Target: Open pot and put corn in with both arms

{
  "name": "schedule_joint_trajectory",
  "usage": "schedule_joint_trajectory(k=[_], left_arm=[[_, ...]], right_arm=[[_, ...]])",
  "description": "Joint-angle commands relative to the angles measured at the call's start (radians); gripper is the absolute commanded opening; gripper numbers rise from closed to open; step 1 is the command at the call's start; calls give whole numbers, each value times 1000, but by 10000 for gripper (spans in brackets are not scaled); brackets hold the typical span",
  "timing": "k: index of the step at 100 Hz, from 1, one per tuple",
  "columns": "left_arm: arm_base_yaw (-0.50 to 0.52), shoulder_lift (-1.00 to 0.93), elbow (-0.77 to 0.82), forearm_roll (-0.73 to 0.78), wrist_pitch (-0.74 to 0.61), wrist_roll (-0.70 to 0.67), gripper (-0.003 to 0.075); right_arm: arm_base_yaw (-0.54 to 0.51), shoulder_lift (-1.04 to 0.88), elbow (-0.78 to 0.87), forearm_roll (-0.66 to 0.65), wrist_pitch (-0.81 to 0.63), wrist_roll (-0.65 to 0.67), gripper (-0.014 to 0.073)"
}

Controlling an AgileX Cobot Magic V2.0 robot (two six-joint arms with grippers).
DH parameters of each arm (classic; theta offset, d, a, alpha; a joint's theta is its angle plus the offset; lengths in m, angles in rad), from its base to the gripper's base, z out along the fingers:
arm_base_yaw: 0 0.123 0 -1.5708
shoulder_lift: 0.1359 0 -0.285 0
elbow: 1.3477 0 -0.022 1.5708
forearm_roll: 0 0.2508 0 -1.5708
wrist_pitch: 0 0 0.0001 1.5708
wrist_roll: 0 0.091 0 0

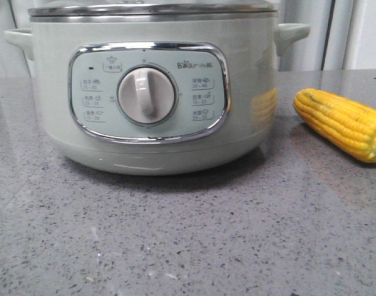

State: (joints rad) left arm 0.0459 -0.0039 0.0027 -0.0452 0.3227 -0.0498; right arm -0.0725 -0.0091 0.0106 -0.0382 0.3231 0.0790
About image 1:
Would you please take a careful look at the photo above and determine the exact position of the pale green electric cooking pot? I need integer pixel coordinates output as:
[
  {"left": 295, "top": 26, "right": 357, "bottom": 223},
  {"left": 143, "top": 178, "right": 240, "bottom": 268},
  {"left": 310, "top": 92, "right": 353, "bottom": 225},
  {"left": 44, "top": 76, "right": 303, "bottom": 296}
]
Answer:
[{"left": 4, "top": 12, "right": 309, "bottom": 175}]

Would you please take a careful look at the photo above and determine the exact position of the yellow corn cob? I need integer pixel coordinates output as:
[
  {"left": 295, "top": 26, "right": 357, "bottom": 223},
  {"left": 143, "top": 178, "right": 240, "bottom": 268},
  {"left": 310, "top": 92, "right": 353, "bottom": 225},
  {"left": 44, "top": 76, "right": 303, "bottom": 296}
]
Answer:
[{"left": 293, "top": 88, "right": 376, "bottom": 163}]

